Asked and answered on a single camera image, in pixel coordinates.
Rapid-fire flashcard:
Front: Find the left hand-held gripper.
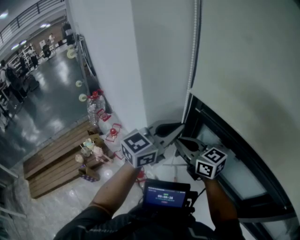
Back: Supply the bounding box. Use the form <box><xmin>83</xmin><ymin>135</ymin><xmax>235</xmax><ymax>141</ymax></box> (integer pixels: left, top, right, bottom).
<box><xmin>120</xmin><ymin>120</ymin><xmax>186</xmax><ymax>169</ymax></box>

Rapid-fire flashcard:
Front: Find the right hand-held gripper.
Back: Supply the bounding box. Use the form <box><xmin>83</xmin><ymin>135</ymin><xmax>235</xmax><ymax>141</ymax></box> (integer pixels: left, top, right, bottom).
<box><xmin>175</xmin><ymin>137</ymin><xmax>228</xmax><ymax>180</ymax></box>

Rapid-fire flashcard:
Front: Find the white bead pull chain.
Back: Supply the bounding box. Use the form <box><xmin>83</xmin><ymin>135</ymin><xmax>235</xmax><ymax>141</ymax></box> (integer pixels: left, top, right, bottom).
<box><xmin>181</xmin><ymin>0</ymin><xmax>198</xmax><ymax>125</ymax></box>

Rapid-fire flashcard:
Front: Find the white roller window blind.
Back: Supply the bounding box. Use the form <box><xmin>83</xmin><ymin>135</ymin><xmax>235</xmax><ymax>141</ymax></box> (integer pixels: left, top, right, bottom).
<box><xmin>190</xmin><ymin>0</ymin><xmax>300</xmax><ymax>175</ymax></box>

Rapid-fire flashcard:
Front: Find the person's left forearm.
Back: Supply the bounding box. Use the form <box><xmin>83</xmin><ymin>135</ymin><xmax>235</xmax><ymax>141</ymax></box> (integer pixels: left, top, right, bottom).
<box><xmin>90</xmin><ymin>163</ymin><xmax>141</xmax><ymax>216</ymax></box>

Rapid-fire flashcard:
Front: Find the person's right forearm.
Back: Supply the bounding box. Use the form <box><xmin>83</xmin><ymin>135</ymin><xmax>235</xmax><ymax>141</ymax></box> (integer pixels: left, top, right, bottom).
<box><xmin>203</xmin><ymin>179</ymin><xmax>240</xmax><ymax>222</ymax></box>

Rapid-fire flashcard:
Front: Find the black framed window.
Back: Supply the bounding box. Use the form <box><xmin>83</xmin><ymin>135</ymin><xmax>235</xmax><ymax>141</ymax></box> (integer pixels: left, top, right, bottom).
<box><xmin>181</xmin><ymin>92</ymin><xmax>300</xmax><ymax>240</ymax></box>

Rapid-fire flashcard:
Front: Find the black chest-mounted display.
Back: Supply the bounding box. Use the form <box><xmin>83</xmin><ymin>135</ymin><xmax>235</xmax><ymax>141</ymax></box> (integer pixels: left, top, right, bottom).
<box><xmin>142</xmin><ymin>178</ymin><xmax>199</xmax><ymax>213</ymax></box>

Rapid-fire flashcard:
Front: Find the brown paper bag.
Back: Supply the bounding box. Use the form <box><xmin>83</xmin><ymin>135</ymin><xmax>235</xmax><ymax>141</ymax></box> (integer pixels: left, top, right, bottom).
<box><xmin>87</xmin><ymin>130</ymin><xmax>105</xmax><ymax>143</ymax></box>

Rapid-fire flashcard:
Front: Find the pink drink cup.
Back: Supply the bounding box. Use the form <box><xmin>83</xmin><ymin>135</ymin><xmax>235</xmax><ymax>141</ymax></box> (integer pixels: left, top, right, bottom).
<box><xmin>92</xmin><ymin>145</ymin><xmax>104</xmax><ymax>157</ymax></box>

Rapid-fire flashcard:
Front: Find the grey metal cart with casters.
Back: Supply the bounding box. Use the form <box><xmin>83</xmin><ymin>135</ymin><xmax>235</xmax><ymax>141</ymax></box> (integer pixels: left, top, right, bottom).
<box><xmin>67</xmin><ymin>34</ymin><xmax>97</xmax><ymax>103</ymax></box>

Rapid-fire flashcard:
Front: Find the wooden step platform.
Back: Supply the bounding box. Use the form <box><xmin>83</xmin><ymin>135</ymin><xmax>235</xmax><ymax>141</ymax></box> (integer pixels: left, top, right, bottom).
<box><xmin>22</xmin><ymin>120</ymin><xmax>113</xmax><ymax>199</ymax></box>

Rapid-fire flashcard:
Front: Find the person's grey shirt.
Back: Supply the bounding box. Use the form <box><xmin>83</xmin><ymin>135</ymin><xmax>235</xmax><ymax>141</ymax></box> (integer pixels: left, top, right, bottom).
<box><xmin>53</xmin><ymin>206</ymin><xmax>247</xmax><ymax>240</ymax></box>

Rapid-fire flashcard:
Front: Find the black equipment stand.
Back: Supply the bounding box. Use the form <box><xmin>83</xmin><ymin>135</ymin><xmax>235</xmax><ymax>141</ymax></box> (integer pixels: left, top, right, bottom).
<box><xmin>61</xmin><ymin>22</ymin><xmax>75</xmax><ymax>47</ymax></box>

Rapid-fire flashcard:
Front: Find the black rolling suitcase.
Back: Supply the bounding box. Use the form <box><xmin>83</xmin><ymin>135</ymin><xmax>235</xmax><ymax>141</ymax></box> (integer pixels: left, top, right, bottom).
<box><xmin>28</xmin><ymin>75</ymin><xmax>39</xmax><ymax>92</ymax></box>

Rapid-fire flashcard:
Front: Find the black office chair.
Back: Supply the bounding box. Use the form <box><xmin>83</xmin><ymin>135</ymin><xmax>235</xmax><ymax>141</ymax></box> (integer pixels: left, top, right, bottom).
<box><xmin>41</xmin><ymin>44</ymin><xmax>51</xmax><ymax>59</ymax></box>

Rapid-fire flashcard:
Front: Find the white storage shelf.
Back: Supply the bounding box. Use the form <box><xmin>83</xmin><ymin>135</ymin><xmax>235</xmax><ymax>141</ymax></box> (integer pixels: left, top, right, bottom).
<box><xmin>9</xmin><ymin>44</ymin><xmax>36</xmax><ymax>71</ymax></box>

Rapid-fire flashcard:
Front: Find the black mezzanine railing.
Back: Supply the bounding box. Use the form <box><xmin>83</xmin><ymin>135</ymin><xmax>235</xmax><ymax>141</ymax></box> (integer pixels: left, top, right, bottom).
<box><xmin>0</xmin><ymin>0</ymin><xmax>65</xmax><ymax>44</ymax></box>

